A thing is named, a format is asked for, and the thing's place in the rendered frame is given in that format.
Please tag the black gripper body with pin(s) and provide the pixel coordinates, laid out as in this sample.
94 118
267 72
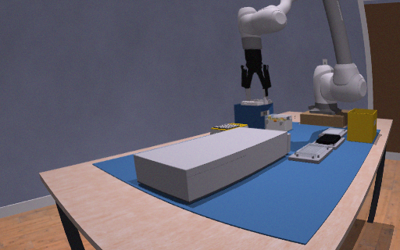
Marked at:
253 57

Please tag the dark blue box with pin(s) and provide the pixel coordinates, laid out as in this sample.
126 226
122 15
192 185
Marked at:
252 115

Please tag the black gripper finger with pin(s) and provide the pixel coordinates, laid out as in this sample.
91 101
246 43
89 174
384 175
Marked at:
246 80
265 85

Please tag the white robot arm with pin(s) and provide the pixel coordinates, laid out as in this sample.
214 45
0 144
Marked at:
342 83

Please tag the blue rectangular bench mat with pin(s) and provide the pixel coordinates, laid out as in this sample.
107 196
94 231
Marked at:
288 200

